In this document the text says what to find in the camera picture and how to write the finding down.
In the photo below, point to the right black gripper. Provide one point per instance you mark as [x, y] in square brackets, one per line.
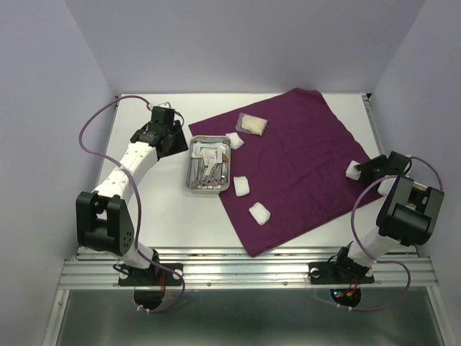
[365, 166]

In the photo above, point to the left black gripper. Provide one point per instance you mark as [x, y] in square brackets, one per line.
[181, 145]

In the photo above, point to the white green sterile pouch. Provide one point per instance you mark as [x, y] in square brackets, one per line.
[199, 147]

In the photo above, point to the white gauze pad edge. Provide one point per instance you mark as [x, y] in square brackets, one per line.
[352, 172]

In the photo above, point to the small clear bagged packet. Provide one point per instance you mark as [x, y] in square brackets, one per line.
[209, 156]

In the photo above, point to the stainless steel tray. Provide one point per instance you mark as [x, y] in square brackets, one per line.
[208, 169]

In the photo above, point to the white gauze pad top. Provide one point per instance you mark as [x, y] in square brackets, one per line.
[235, 139]

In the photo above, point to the white gauze pad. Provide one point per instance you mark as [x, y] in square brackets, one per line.
[260, 214]
[235, 139]
[241, 185]

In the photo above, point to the bagged beige bandage roll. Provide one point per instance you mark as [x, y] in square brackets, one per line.
[251, 124]

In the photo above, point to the white gauze pad bottom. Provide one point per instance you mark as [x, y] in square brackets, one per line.
[260, 214]

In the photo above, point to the small white paper strip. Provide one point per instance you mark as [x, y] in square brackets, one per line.
[220, 151]

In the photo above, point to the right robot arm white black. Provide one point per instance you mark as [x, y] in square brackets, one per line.
[407, 217]

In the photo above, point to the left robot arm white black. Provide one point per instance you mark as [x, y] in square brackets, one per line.
[103, 220]

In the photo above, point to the purple surgical cloth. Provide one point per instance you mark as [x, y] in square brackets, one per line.
[296, 169]

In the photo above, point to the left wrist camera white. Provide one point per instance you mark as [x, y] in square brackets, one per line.
[164, 104]

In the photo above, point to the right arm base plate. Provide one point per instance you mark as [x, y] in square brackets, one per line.
[329, 273]

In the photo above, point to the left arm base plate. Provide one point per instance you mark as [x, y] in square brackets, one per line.
[151, 277]

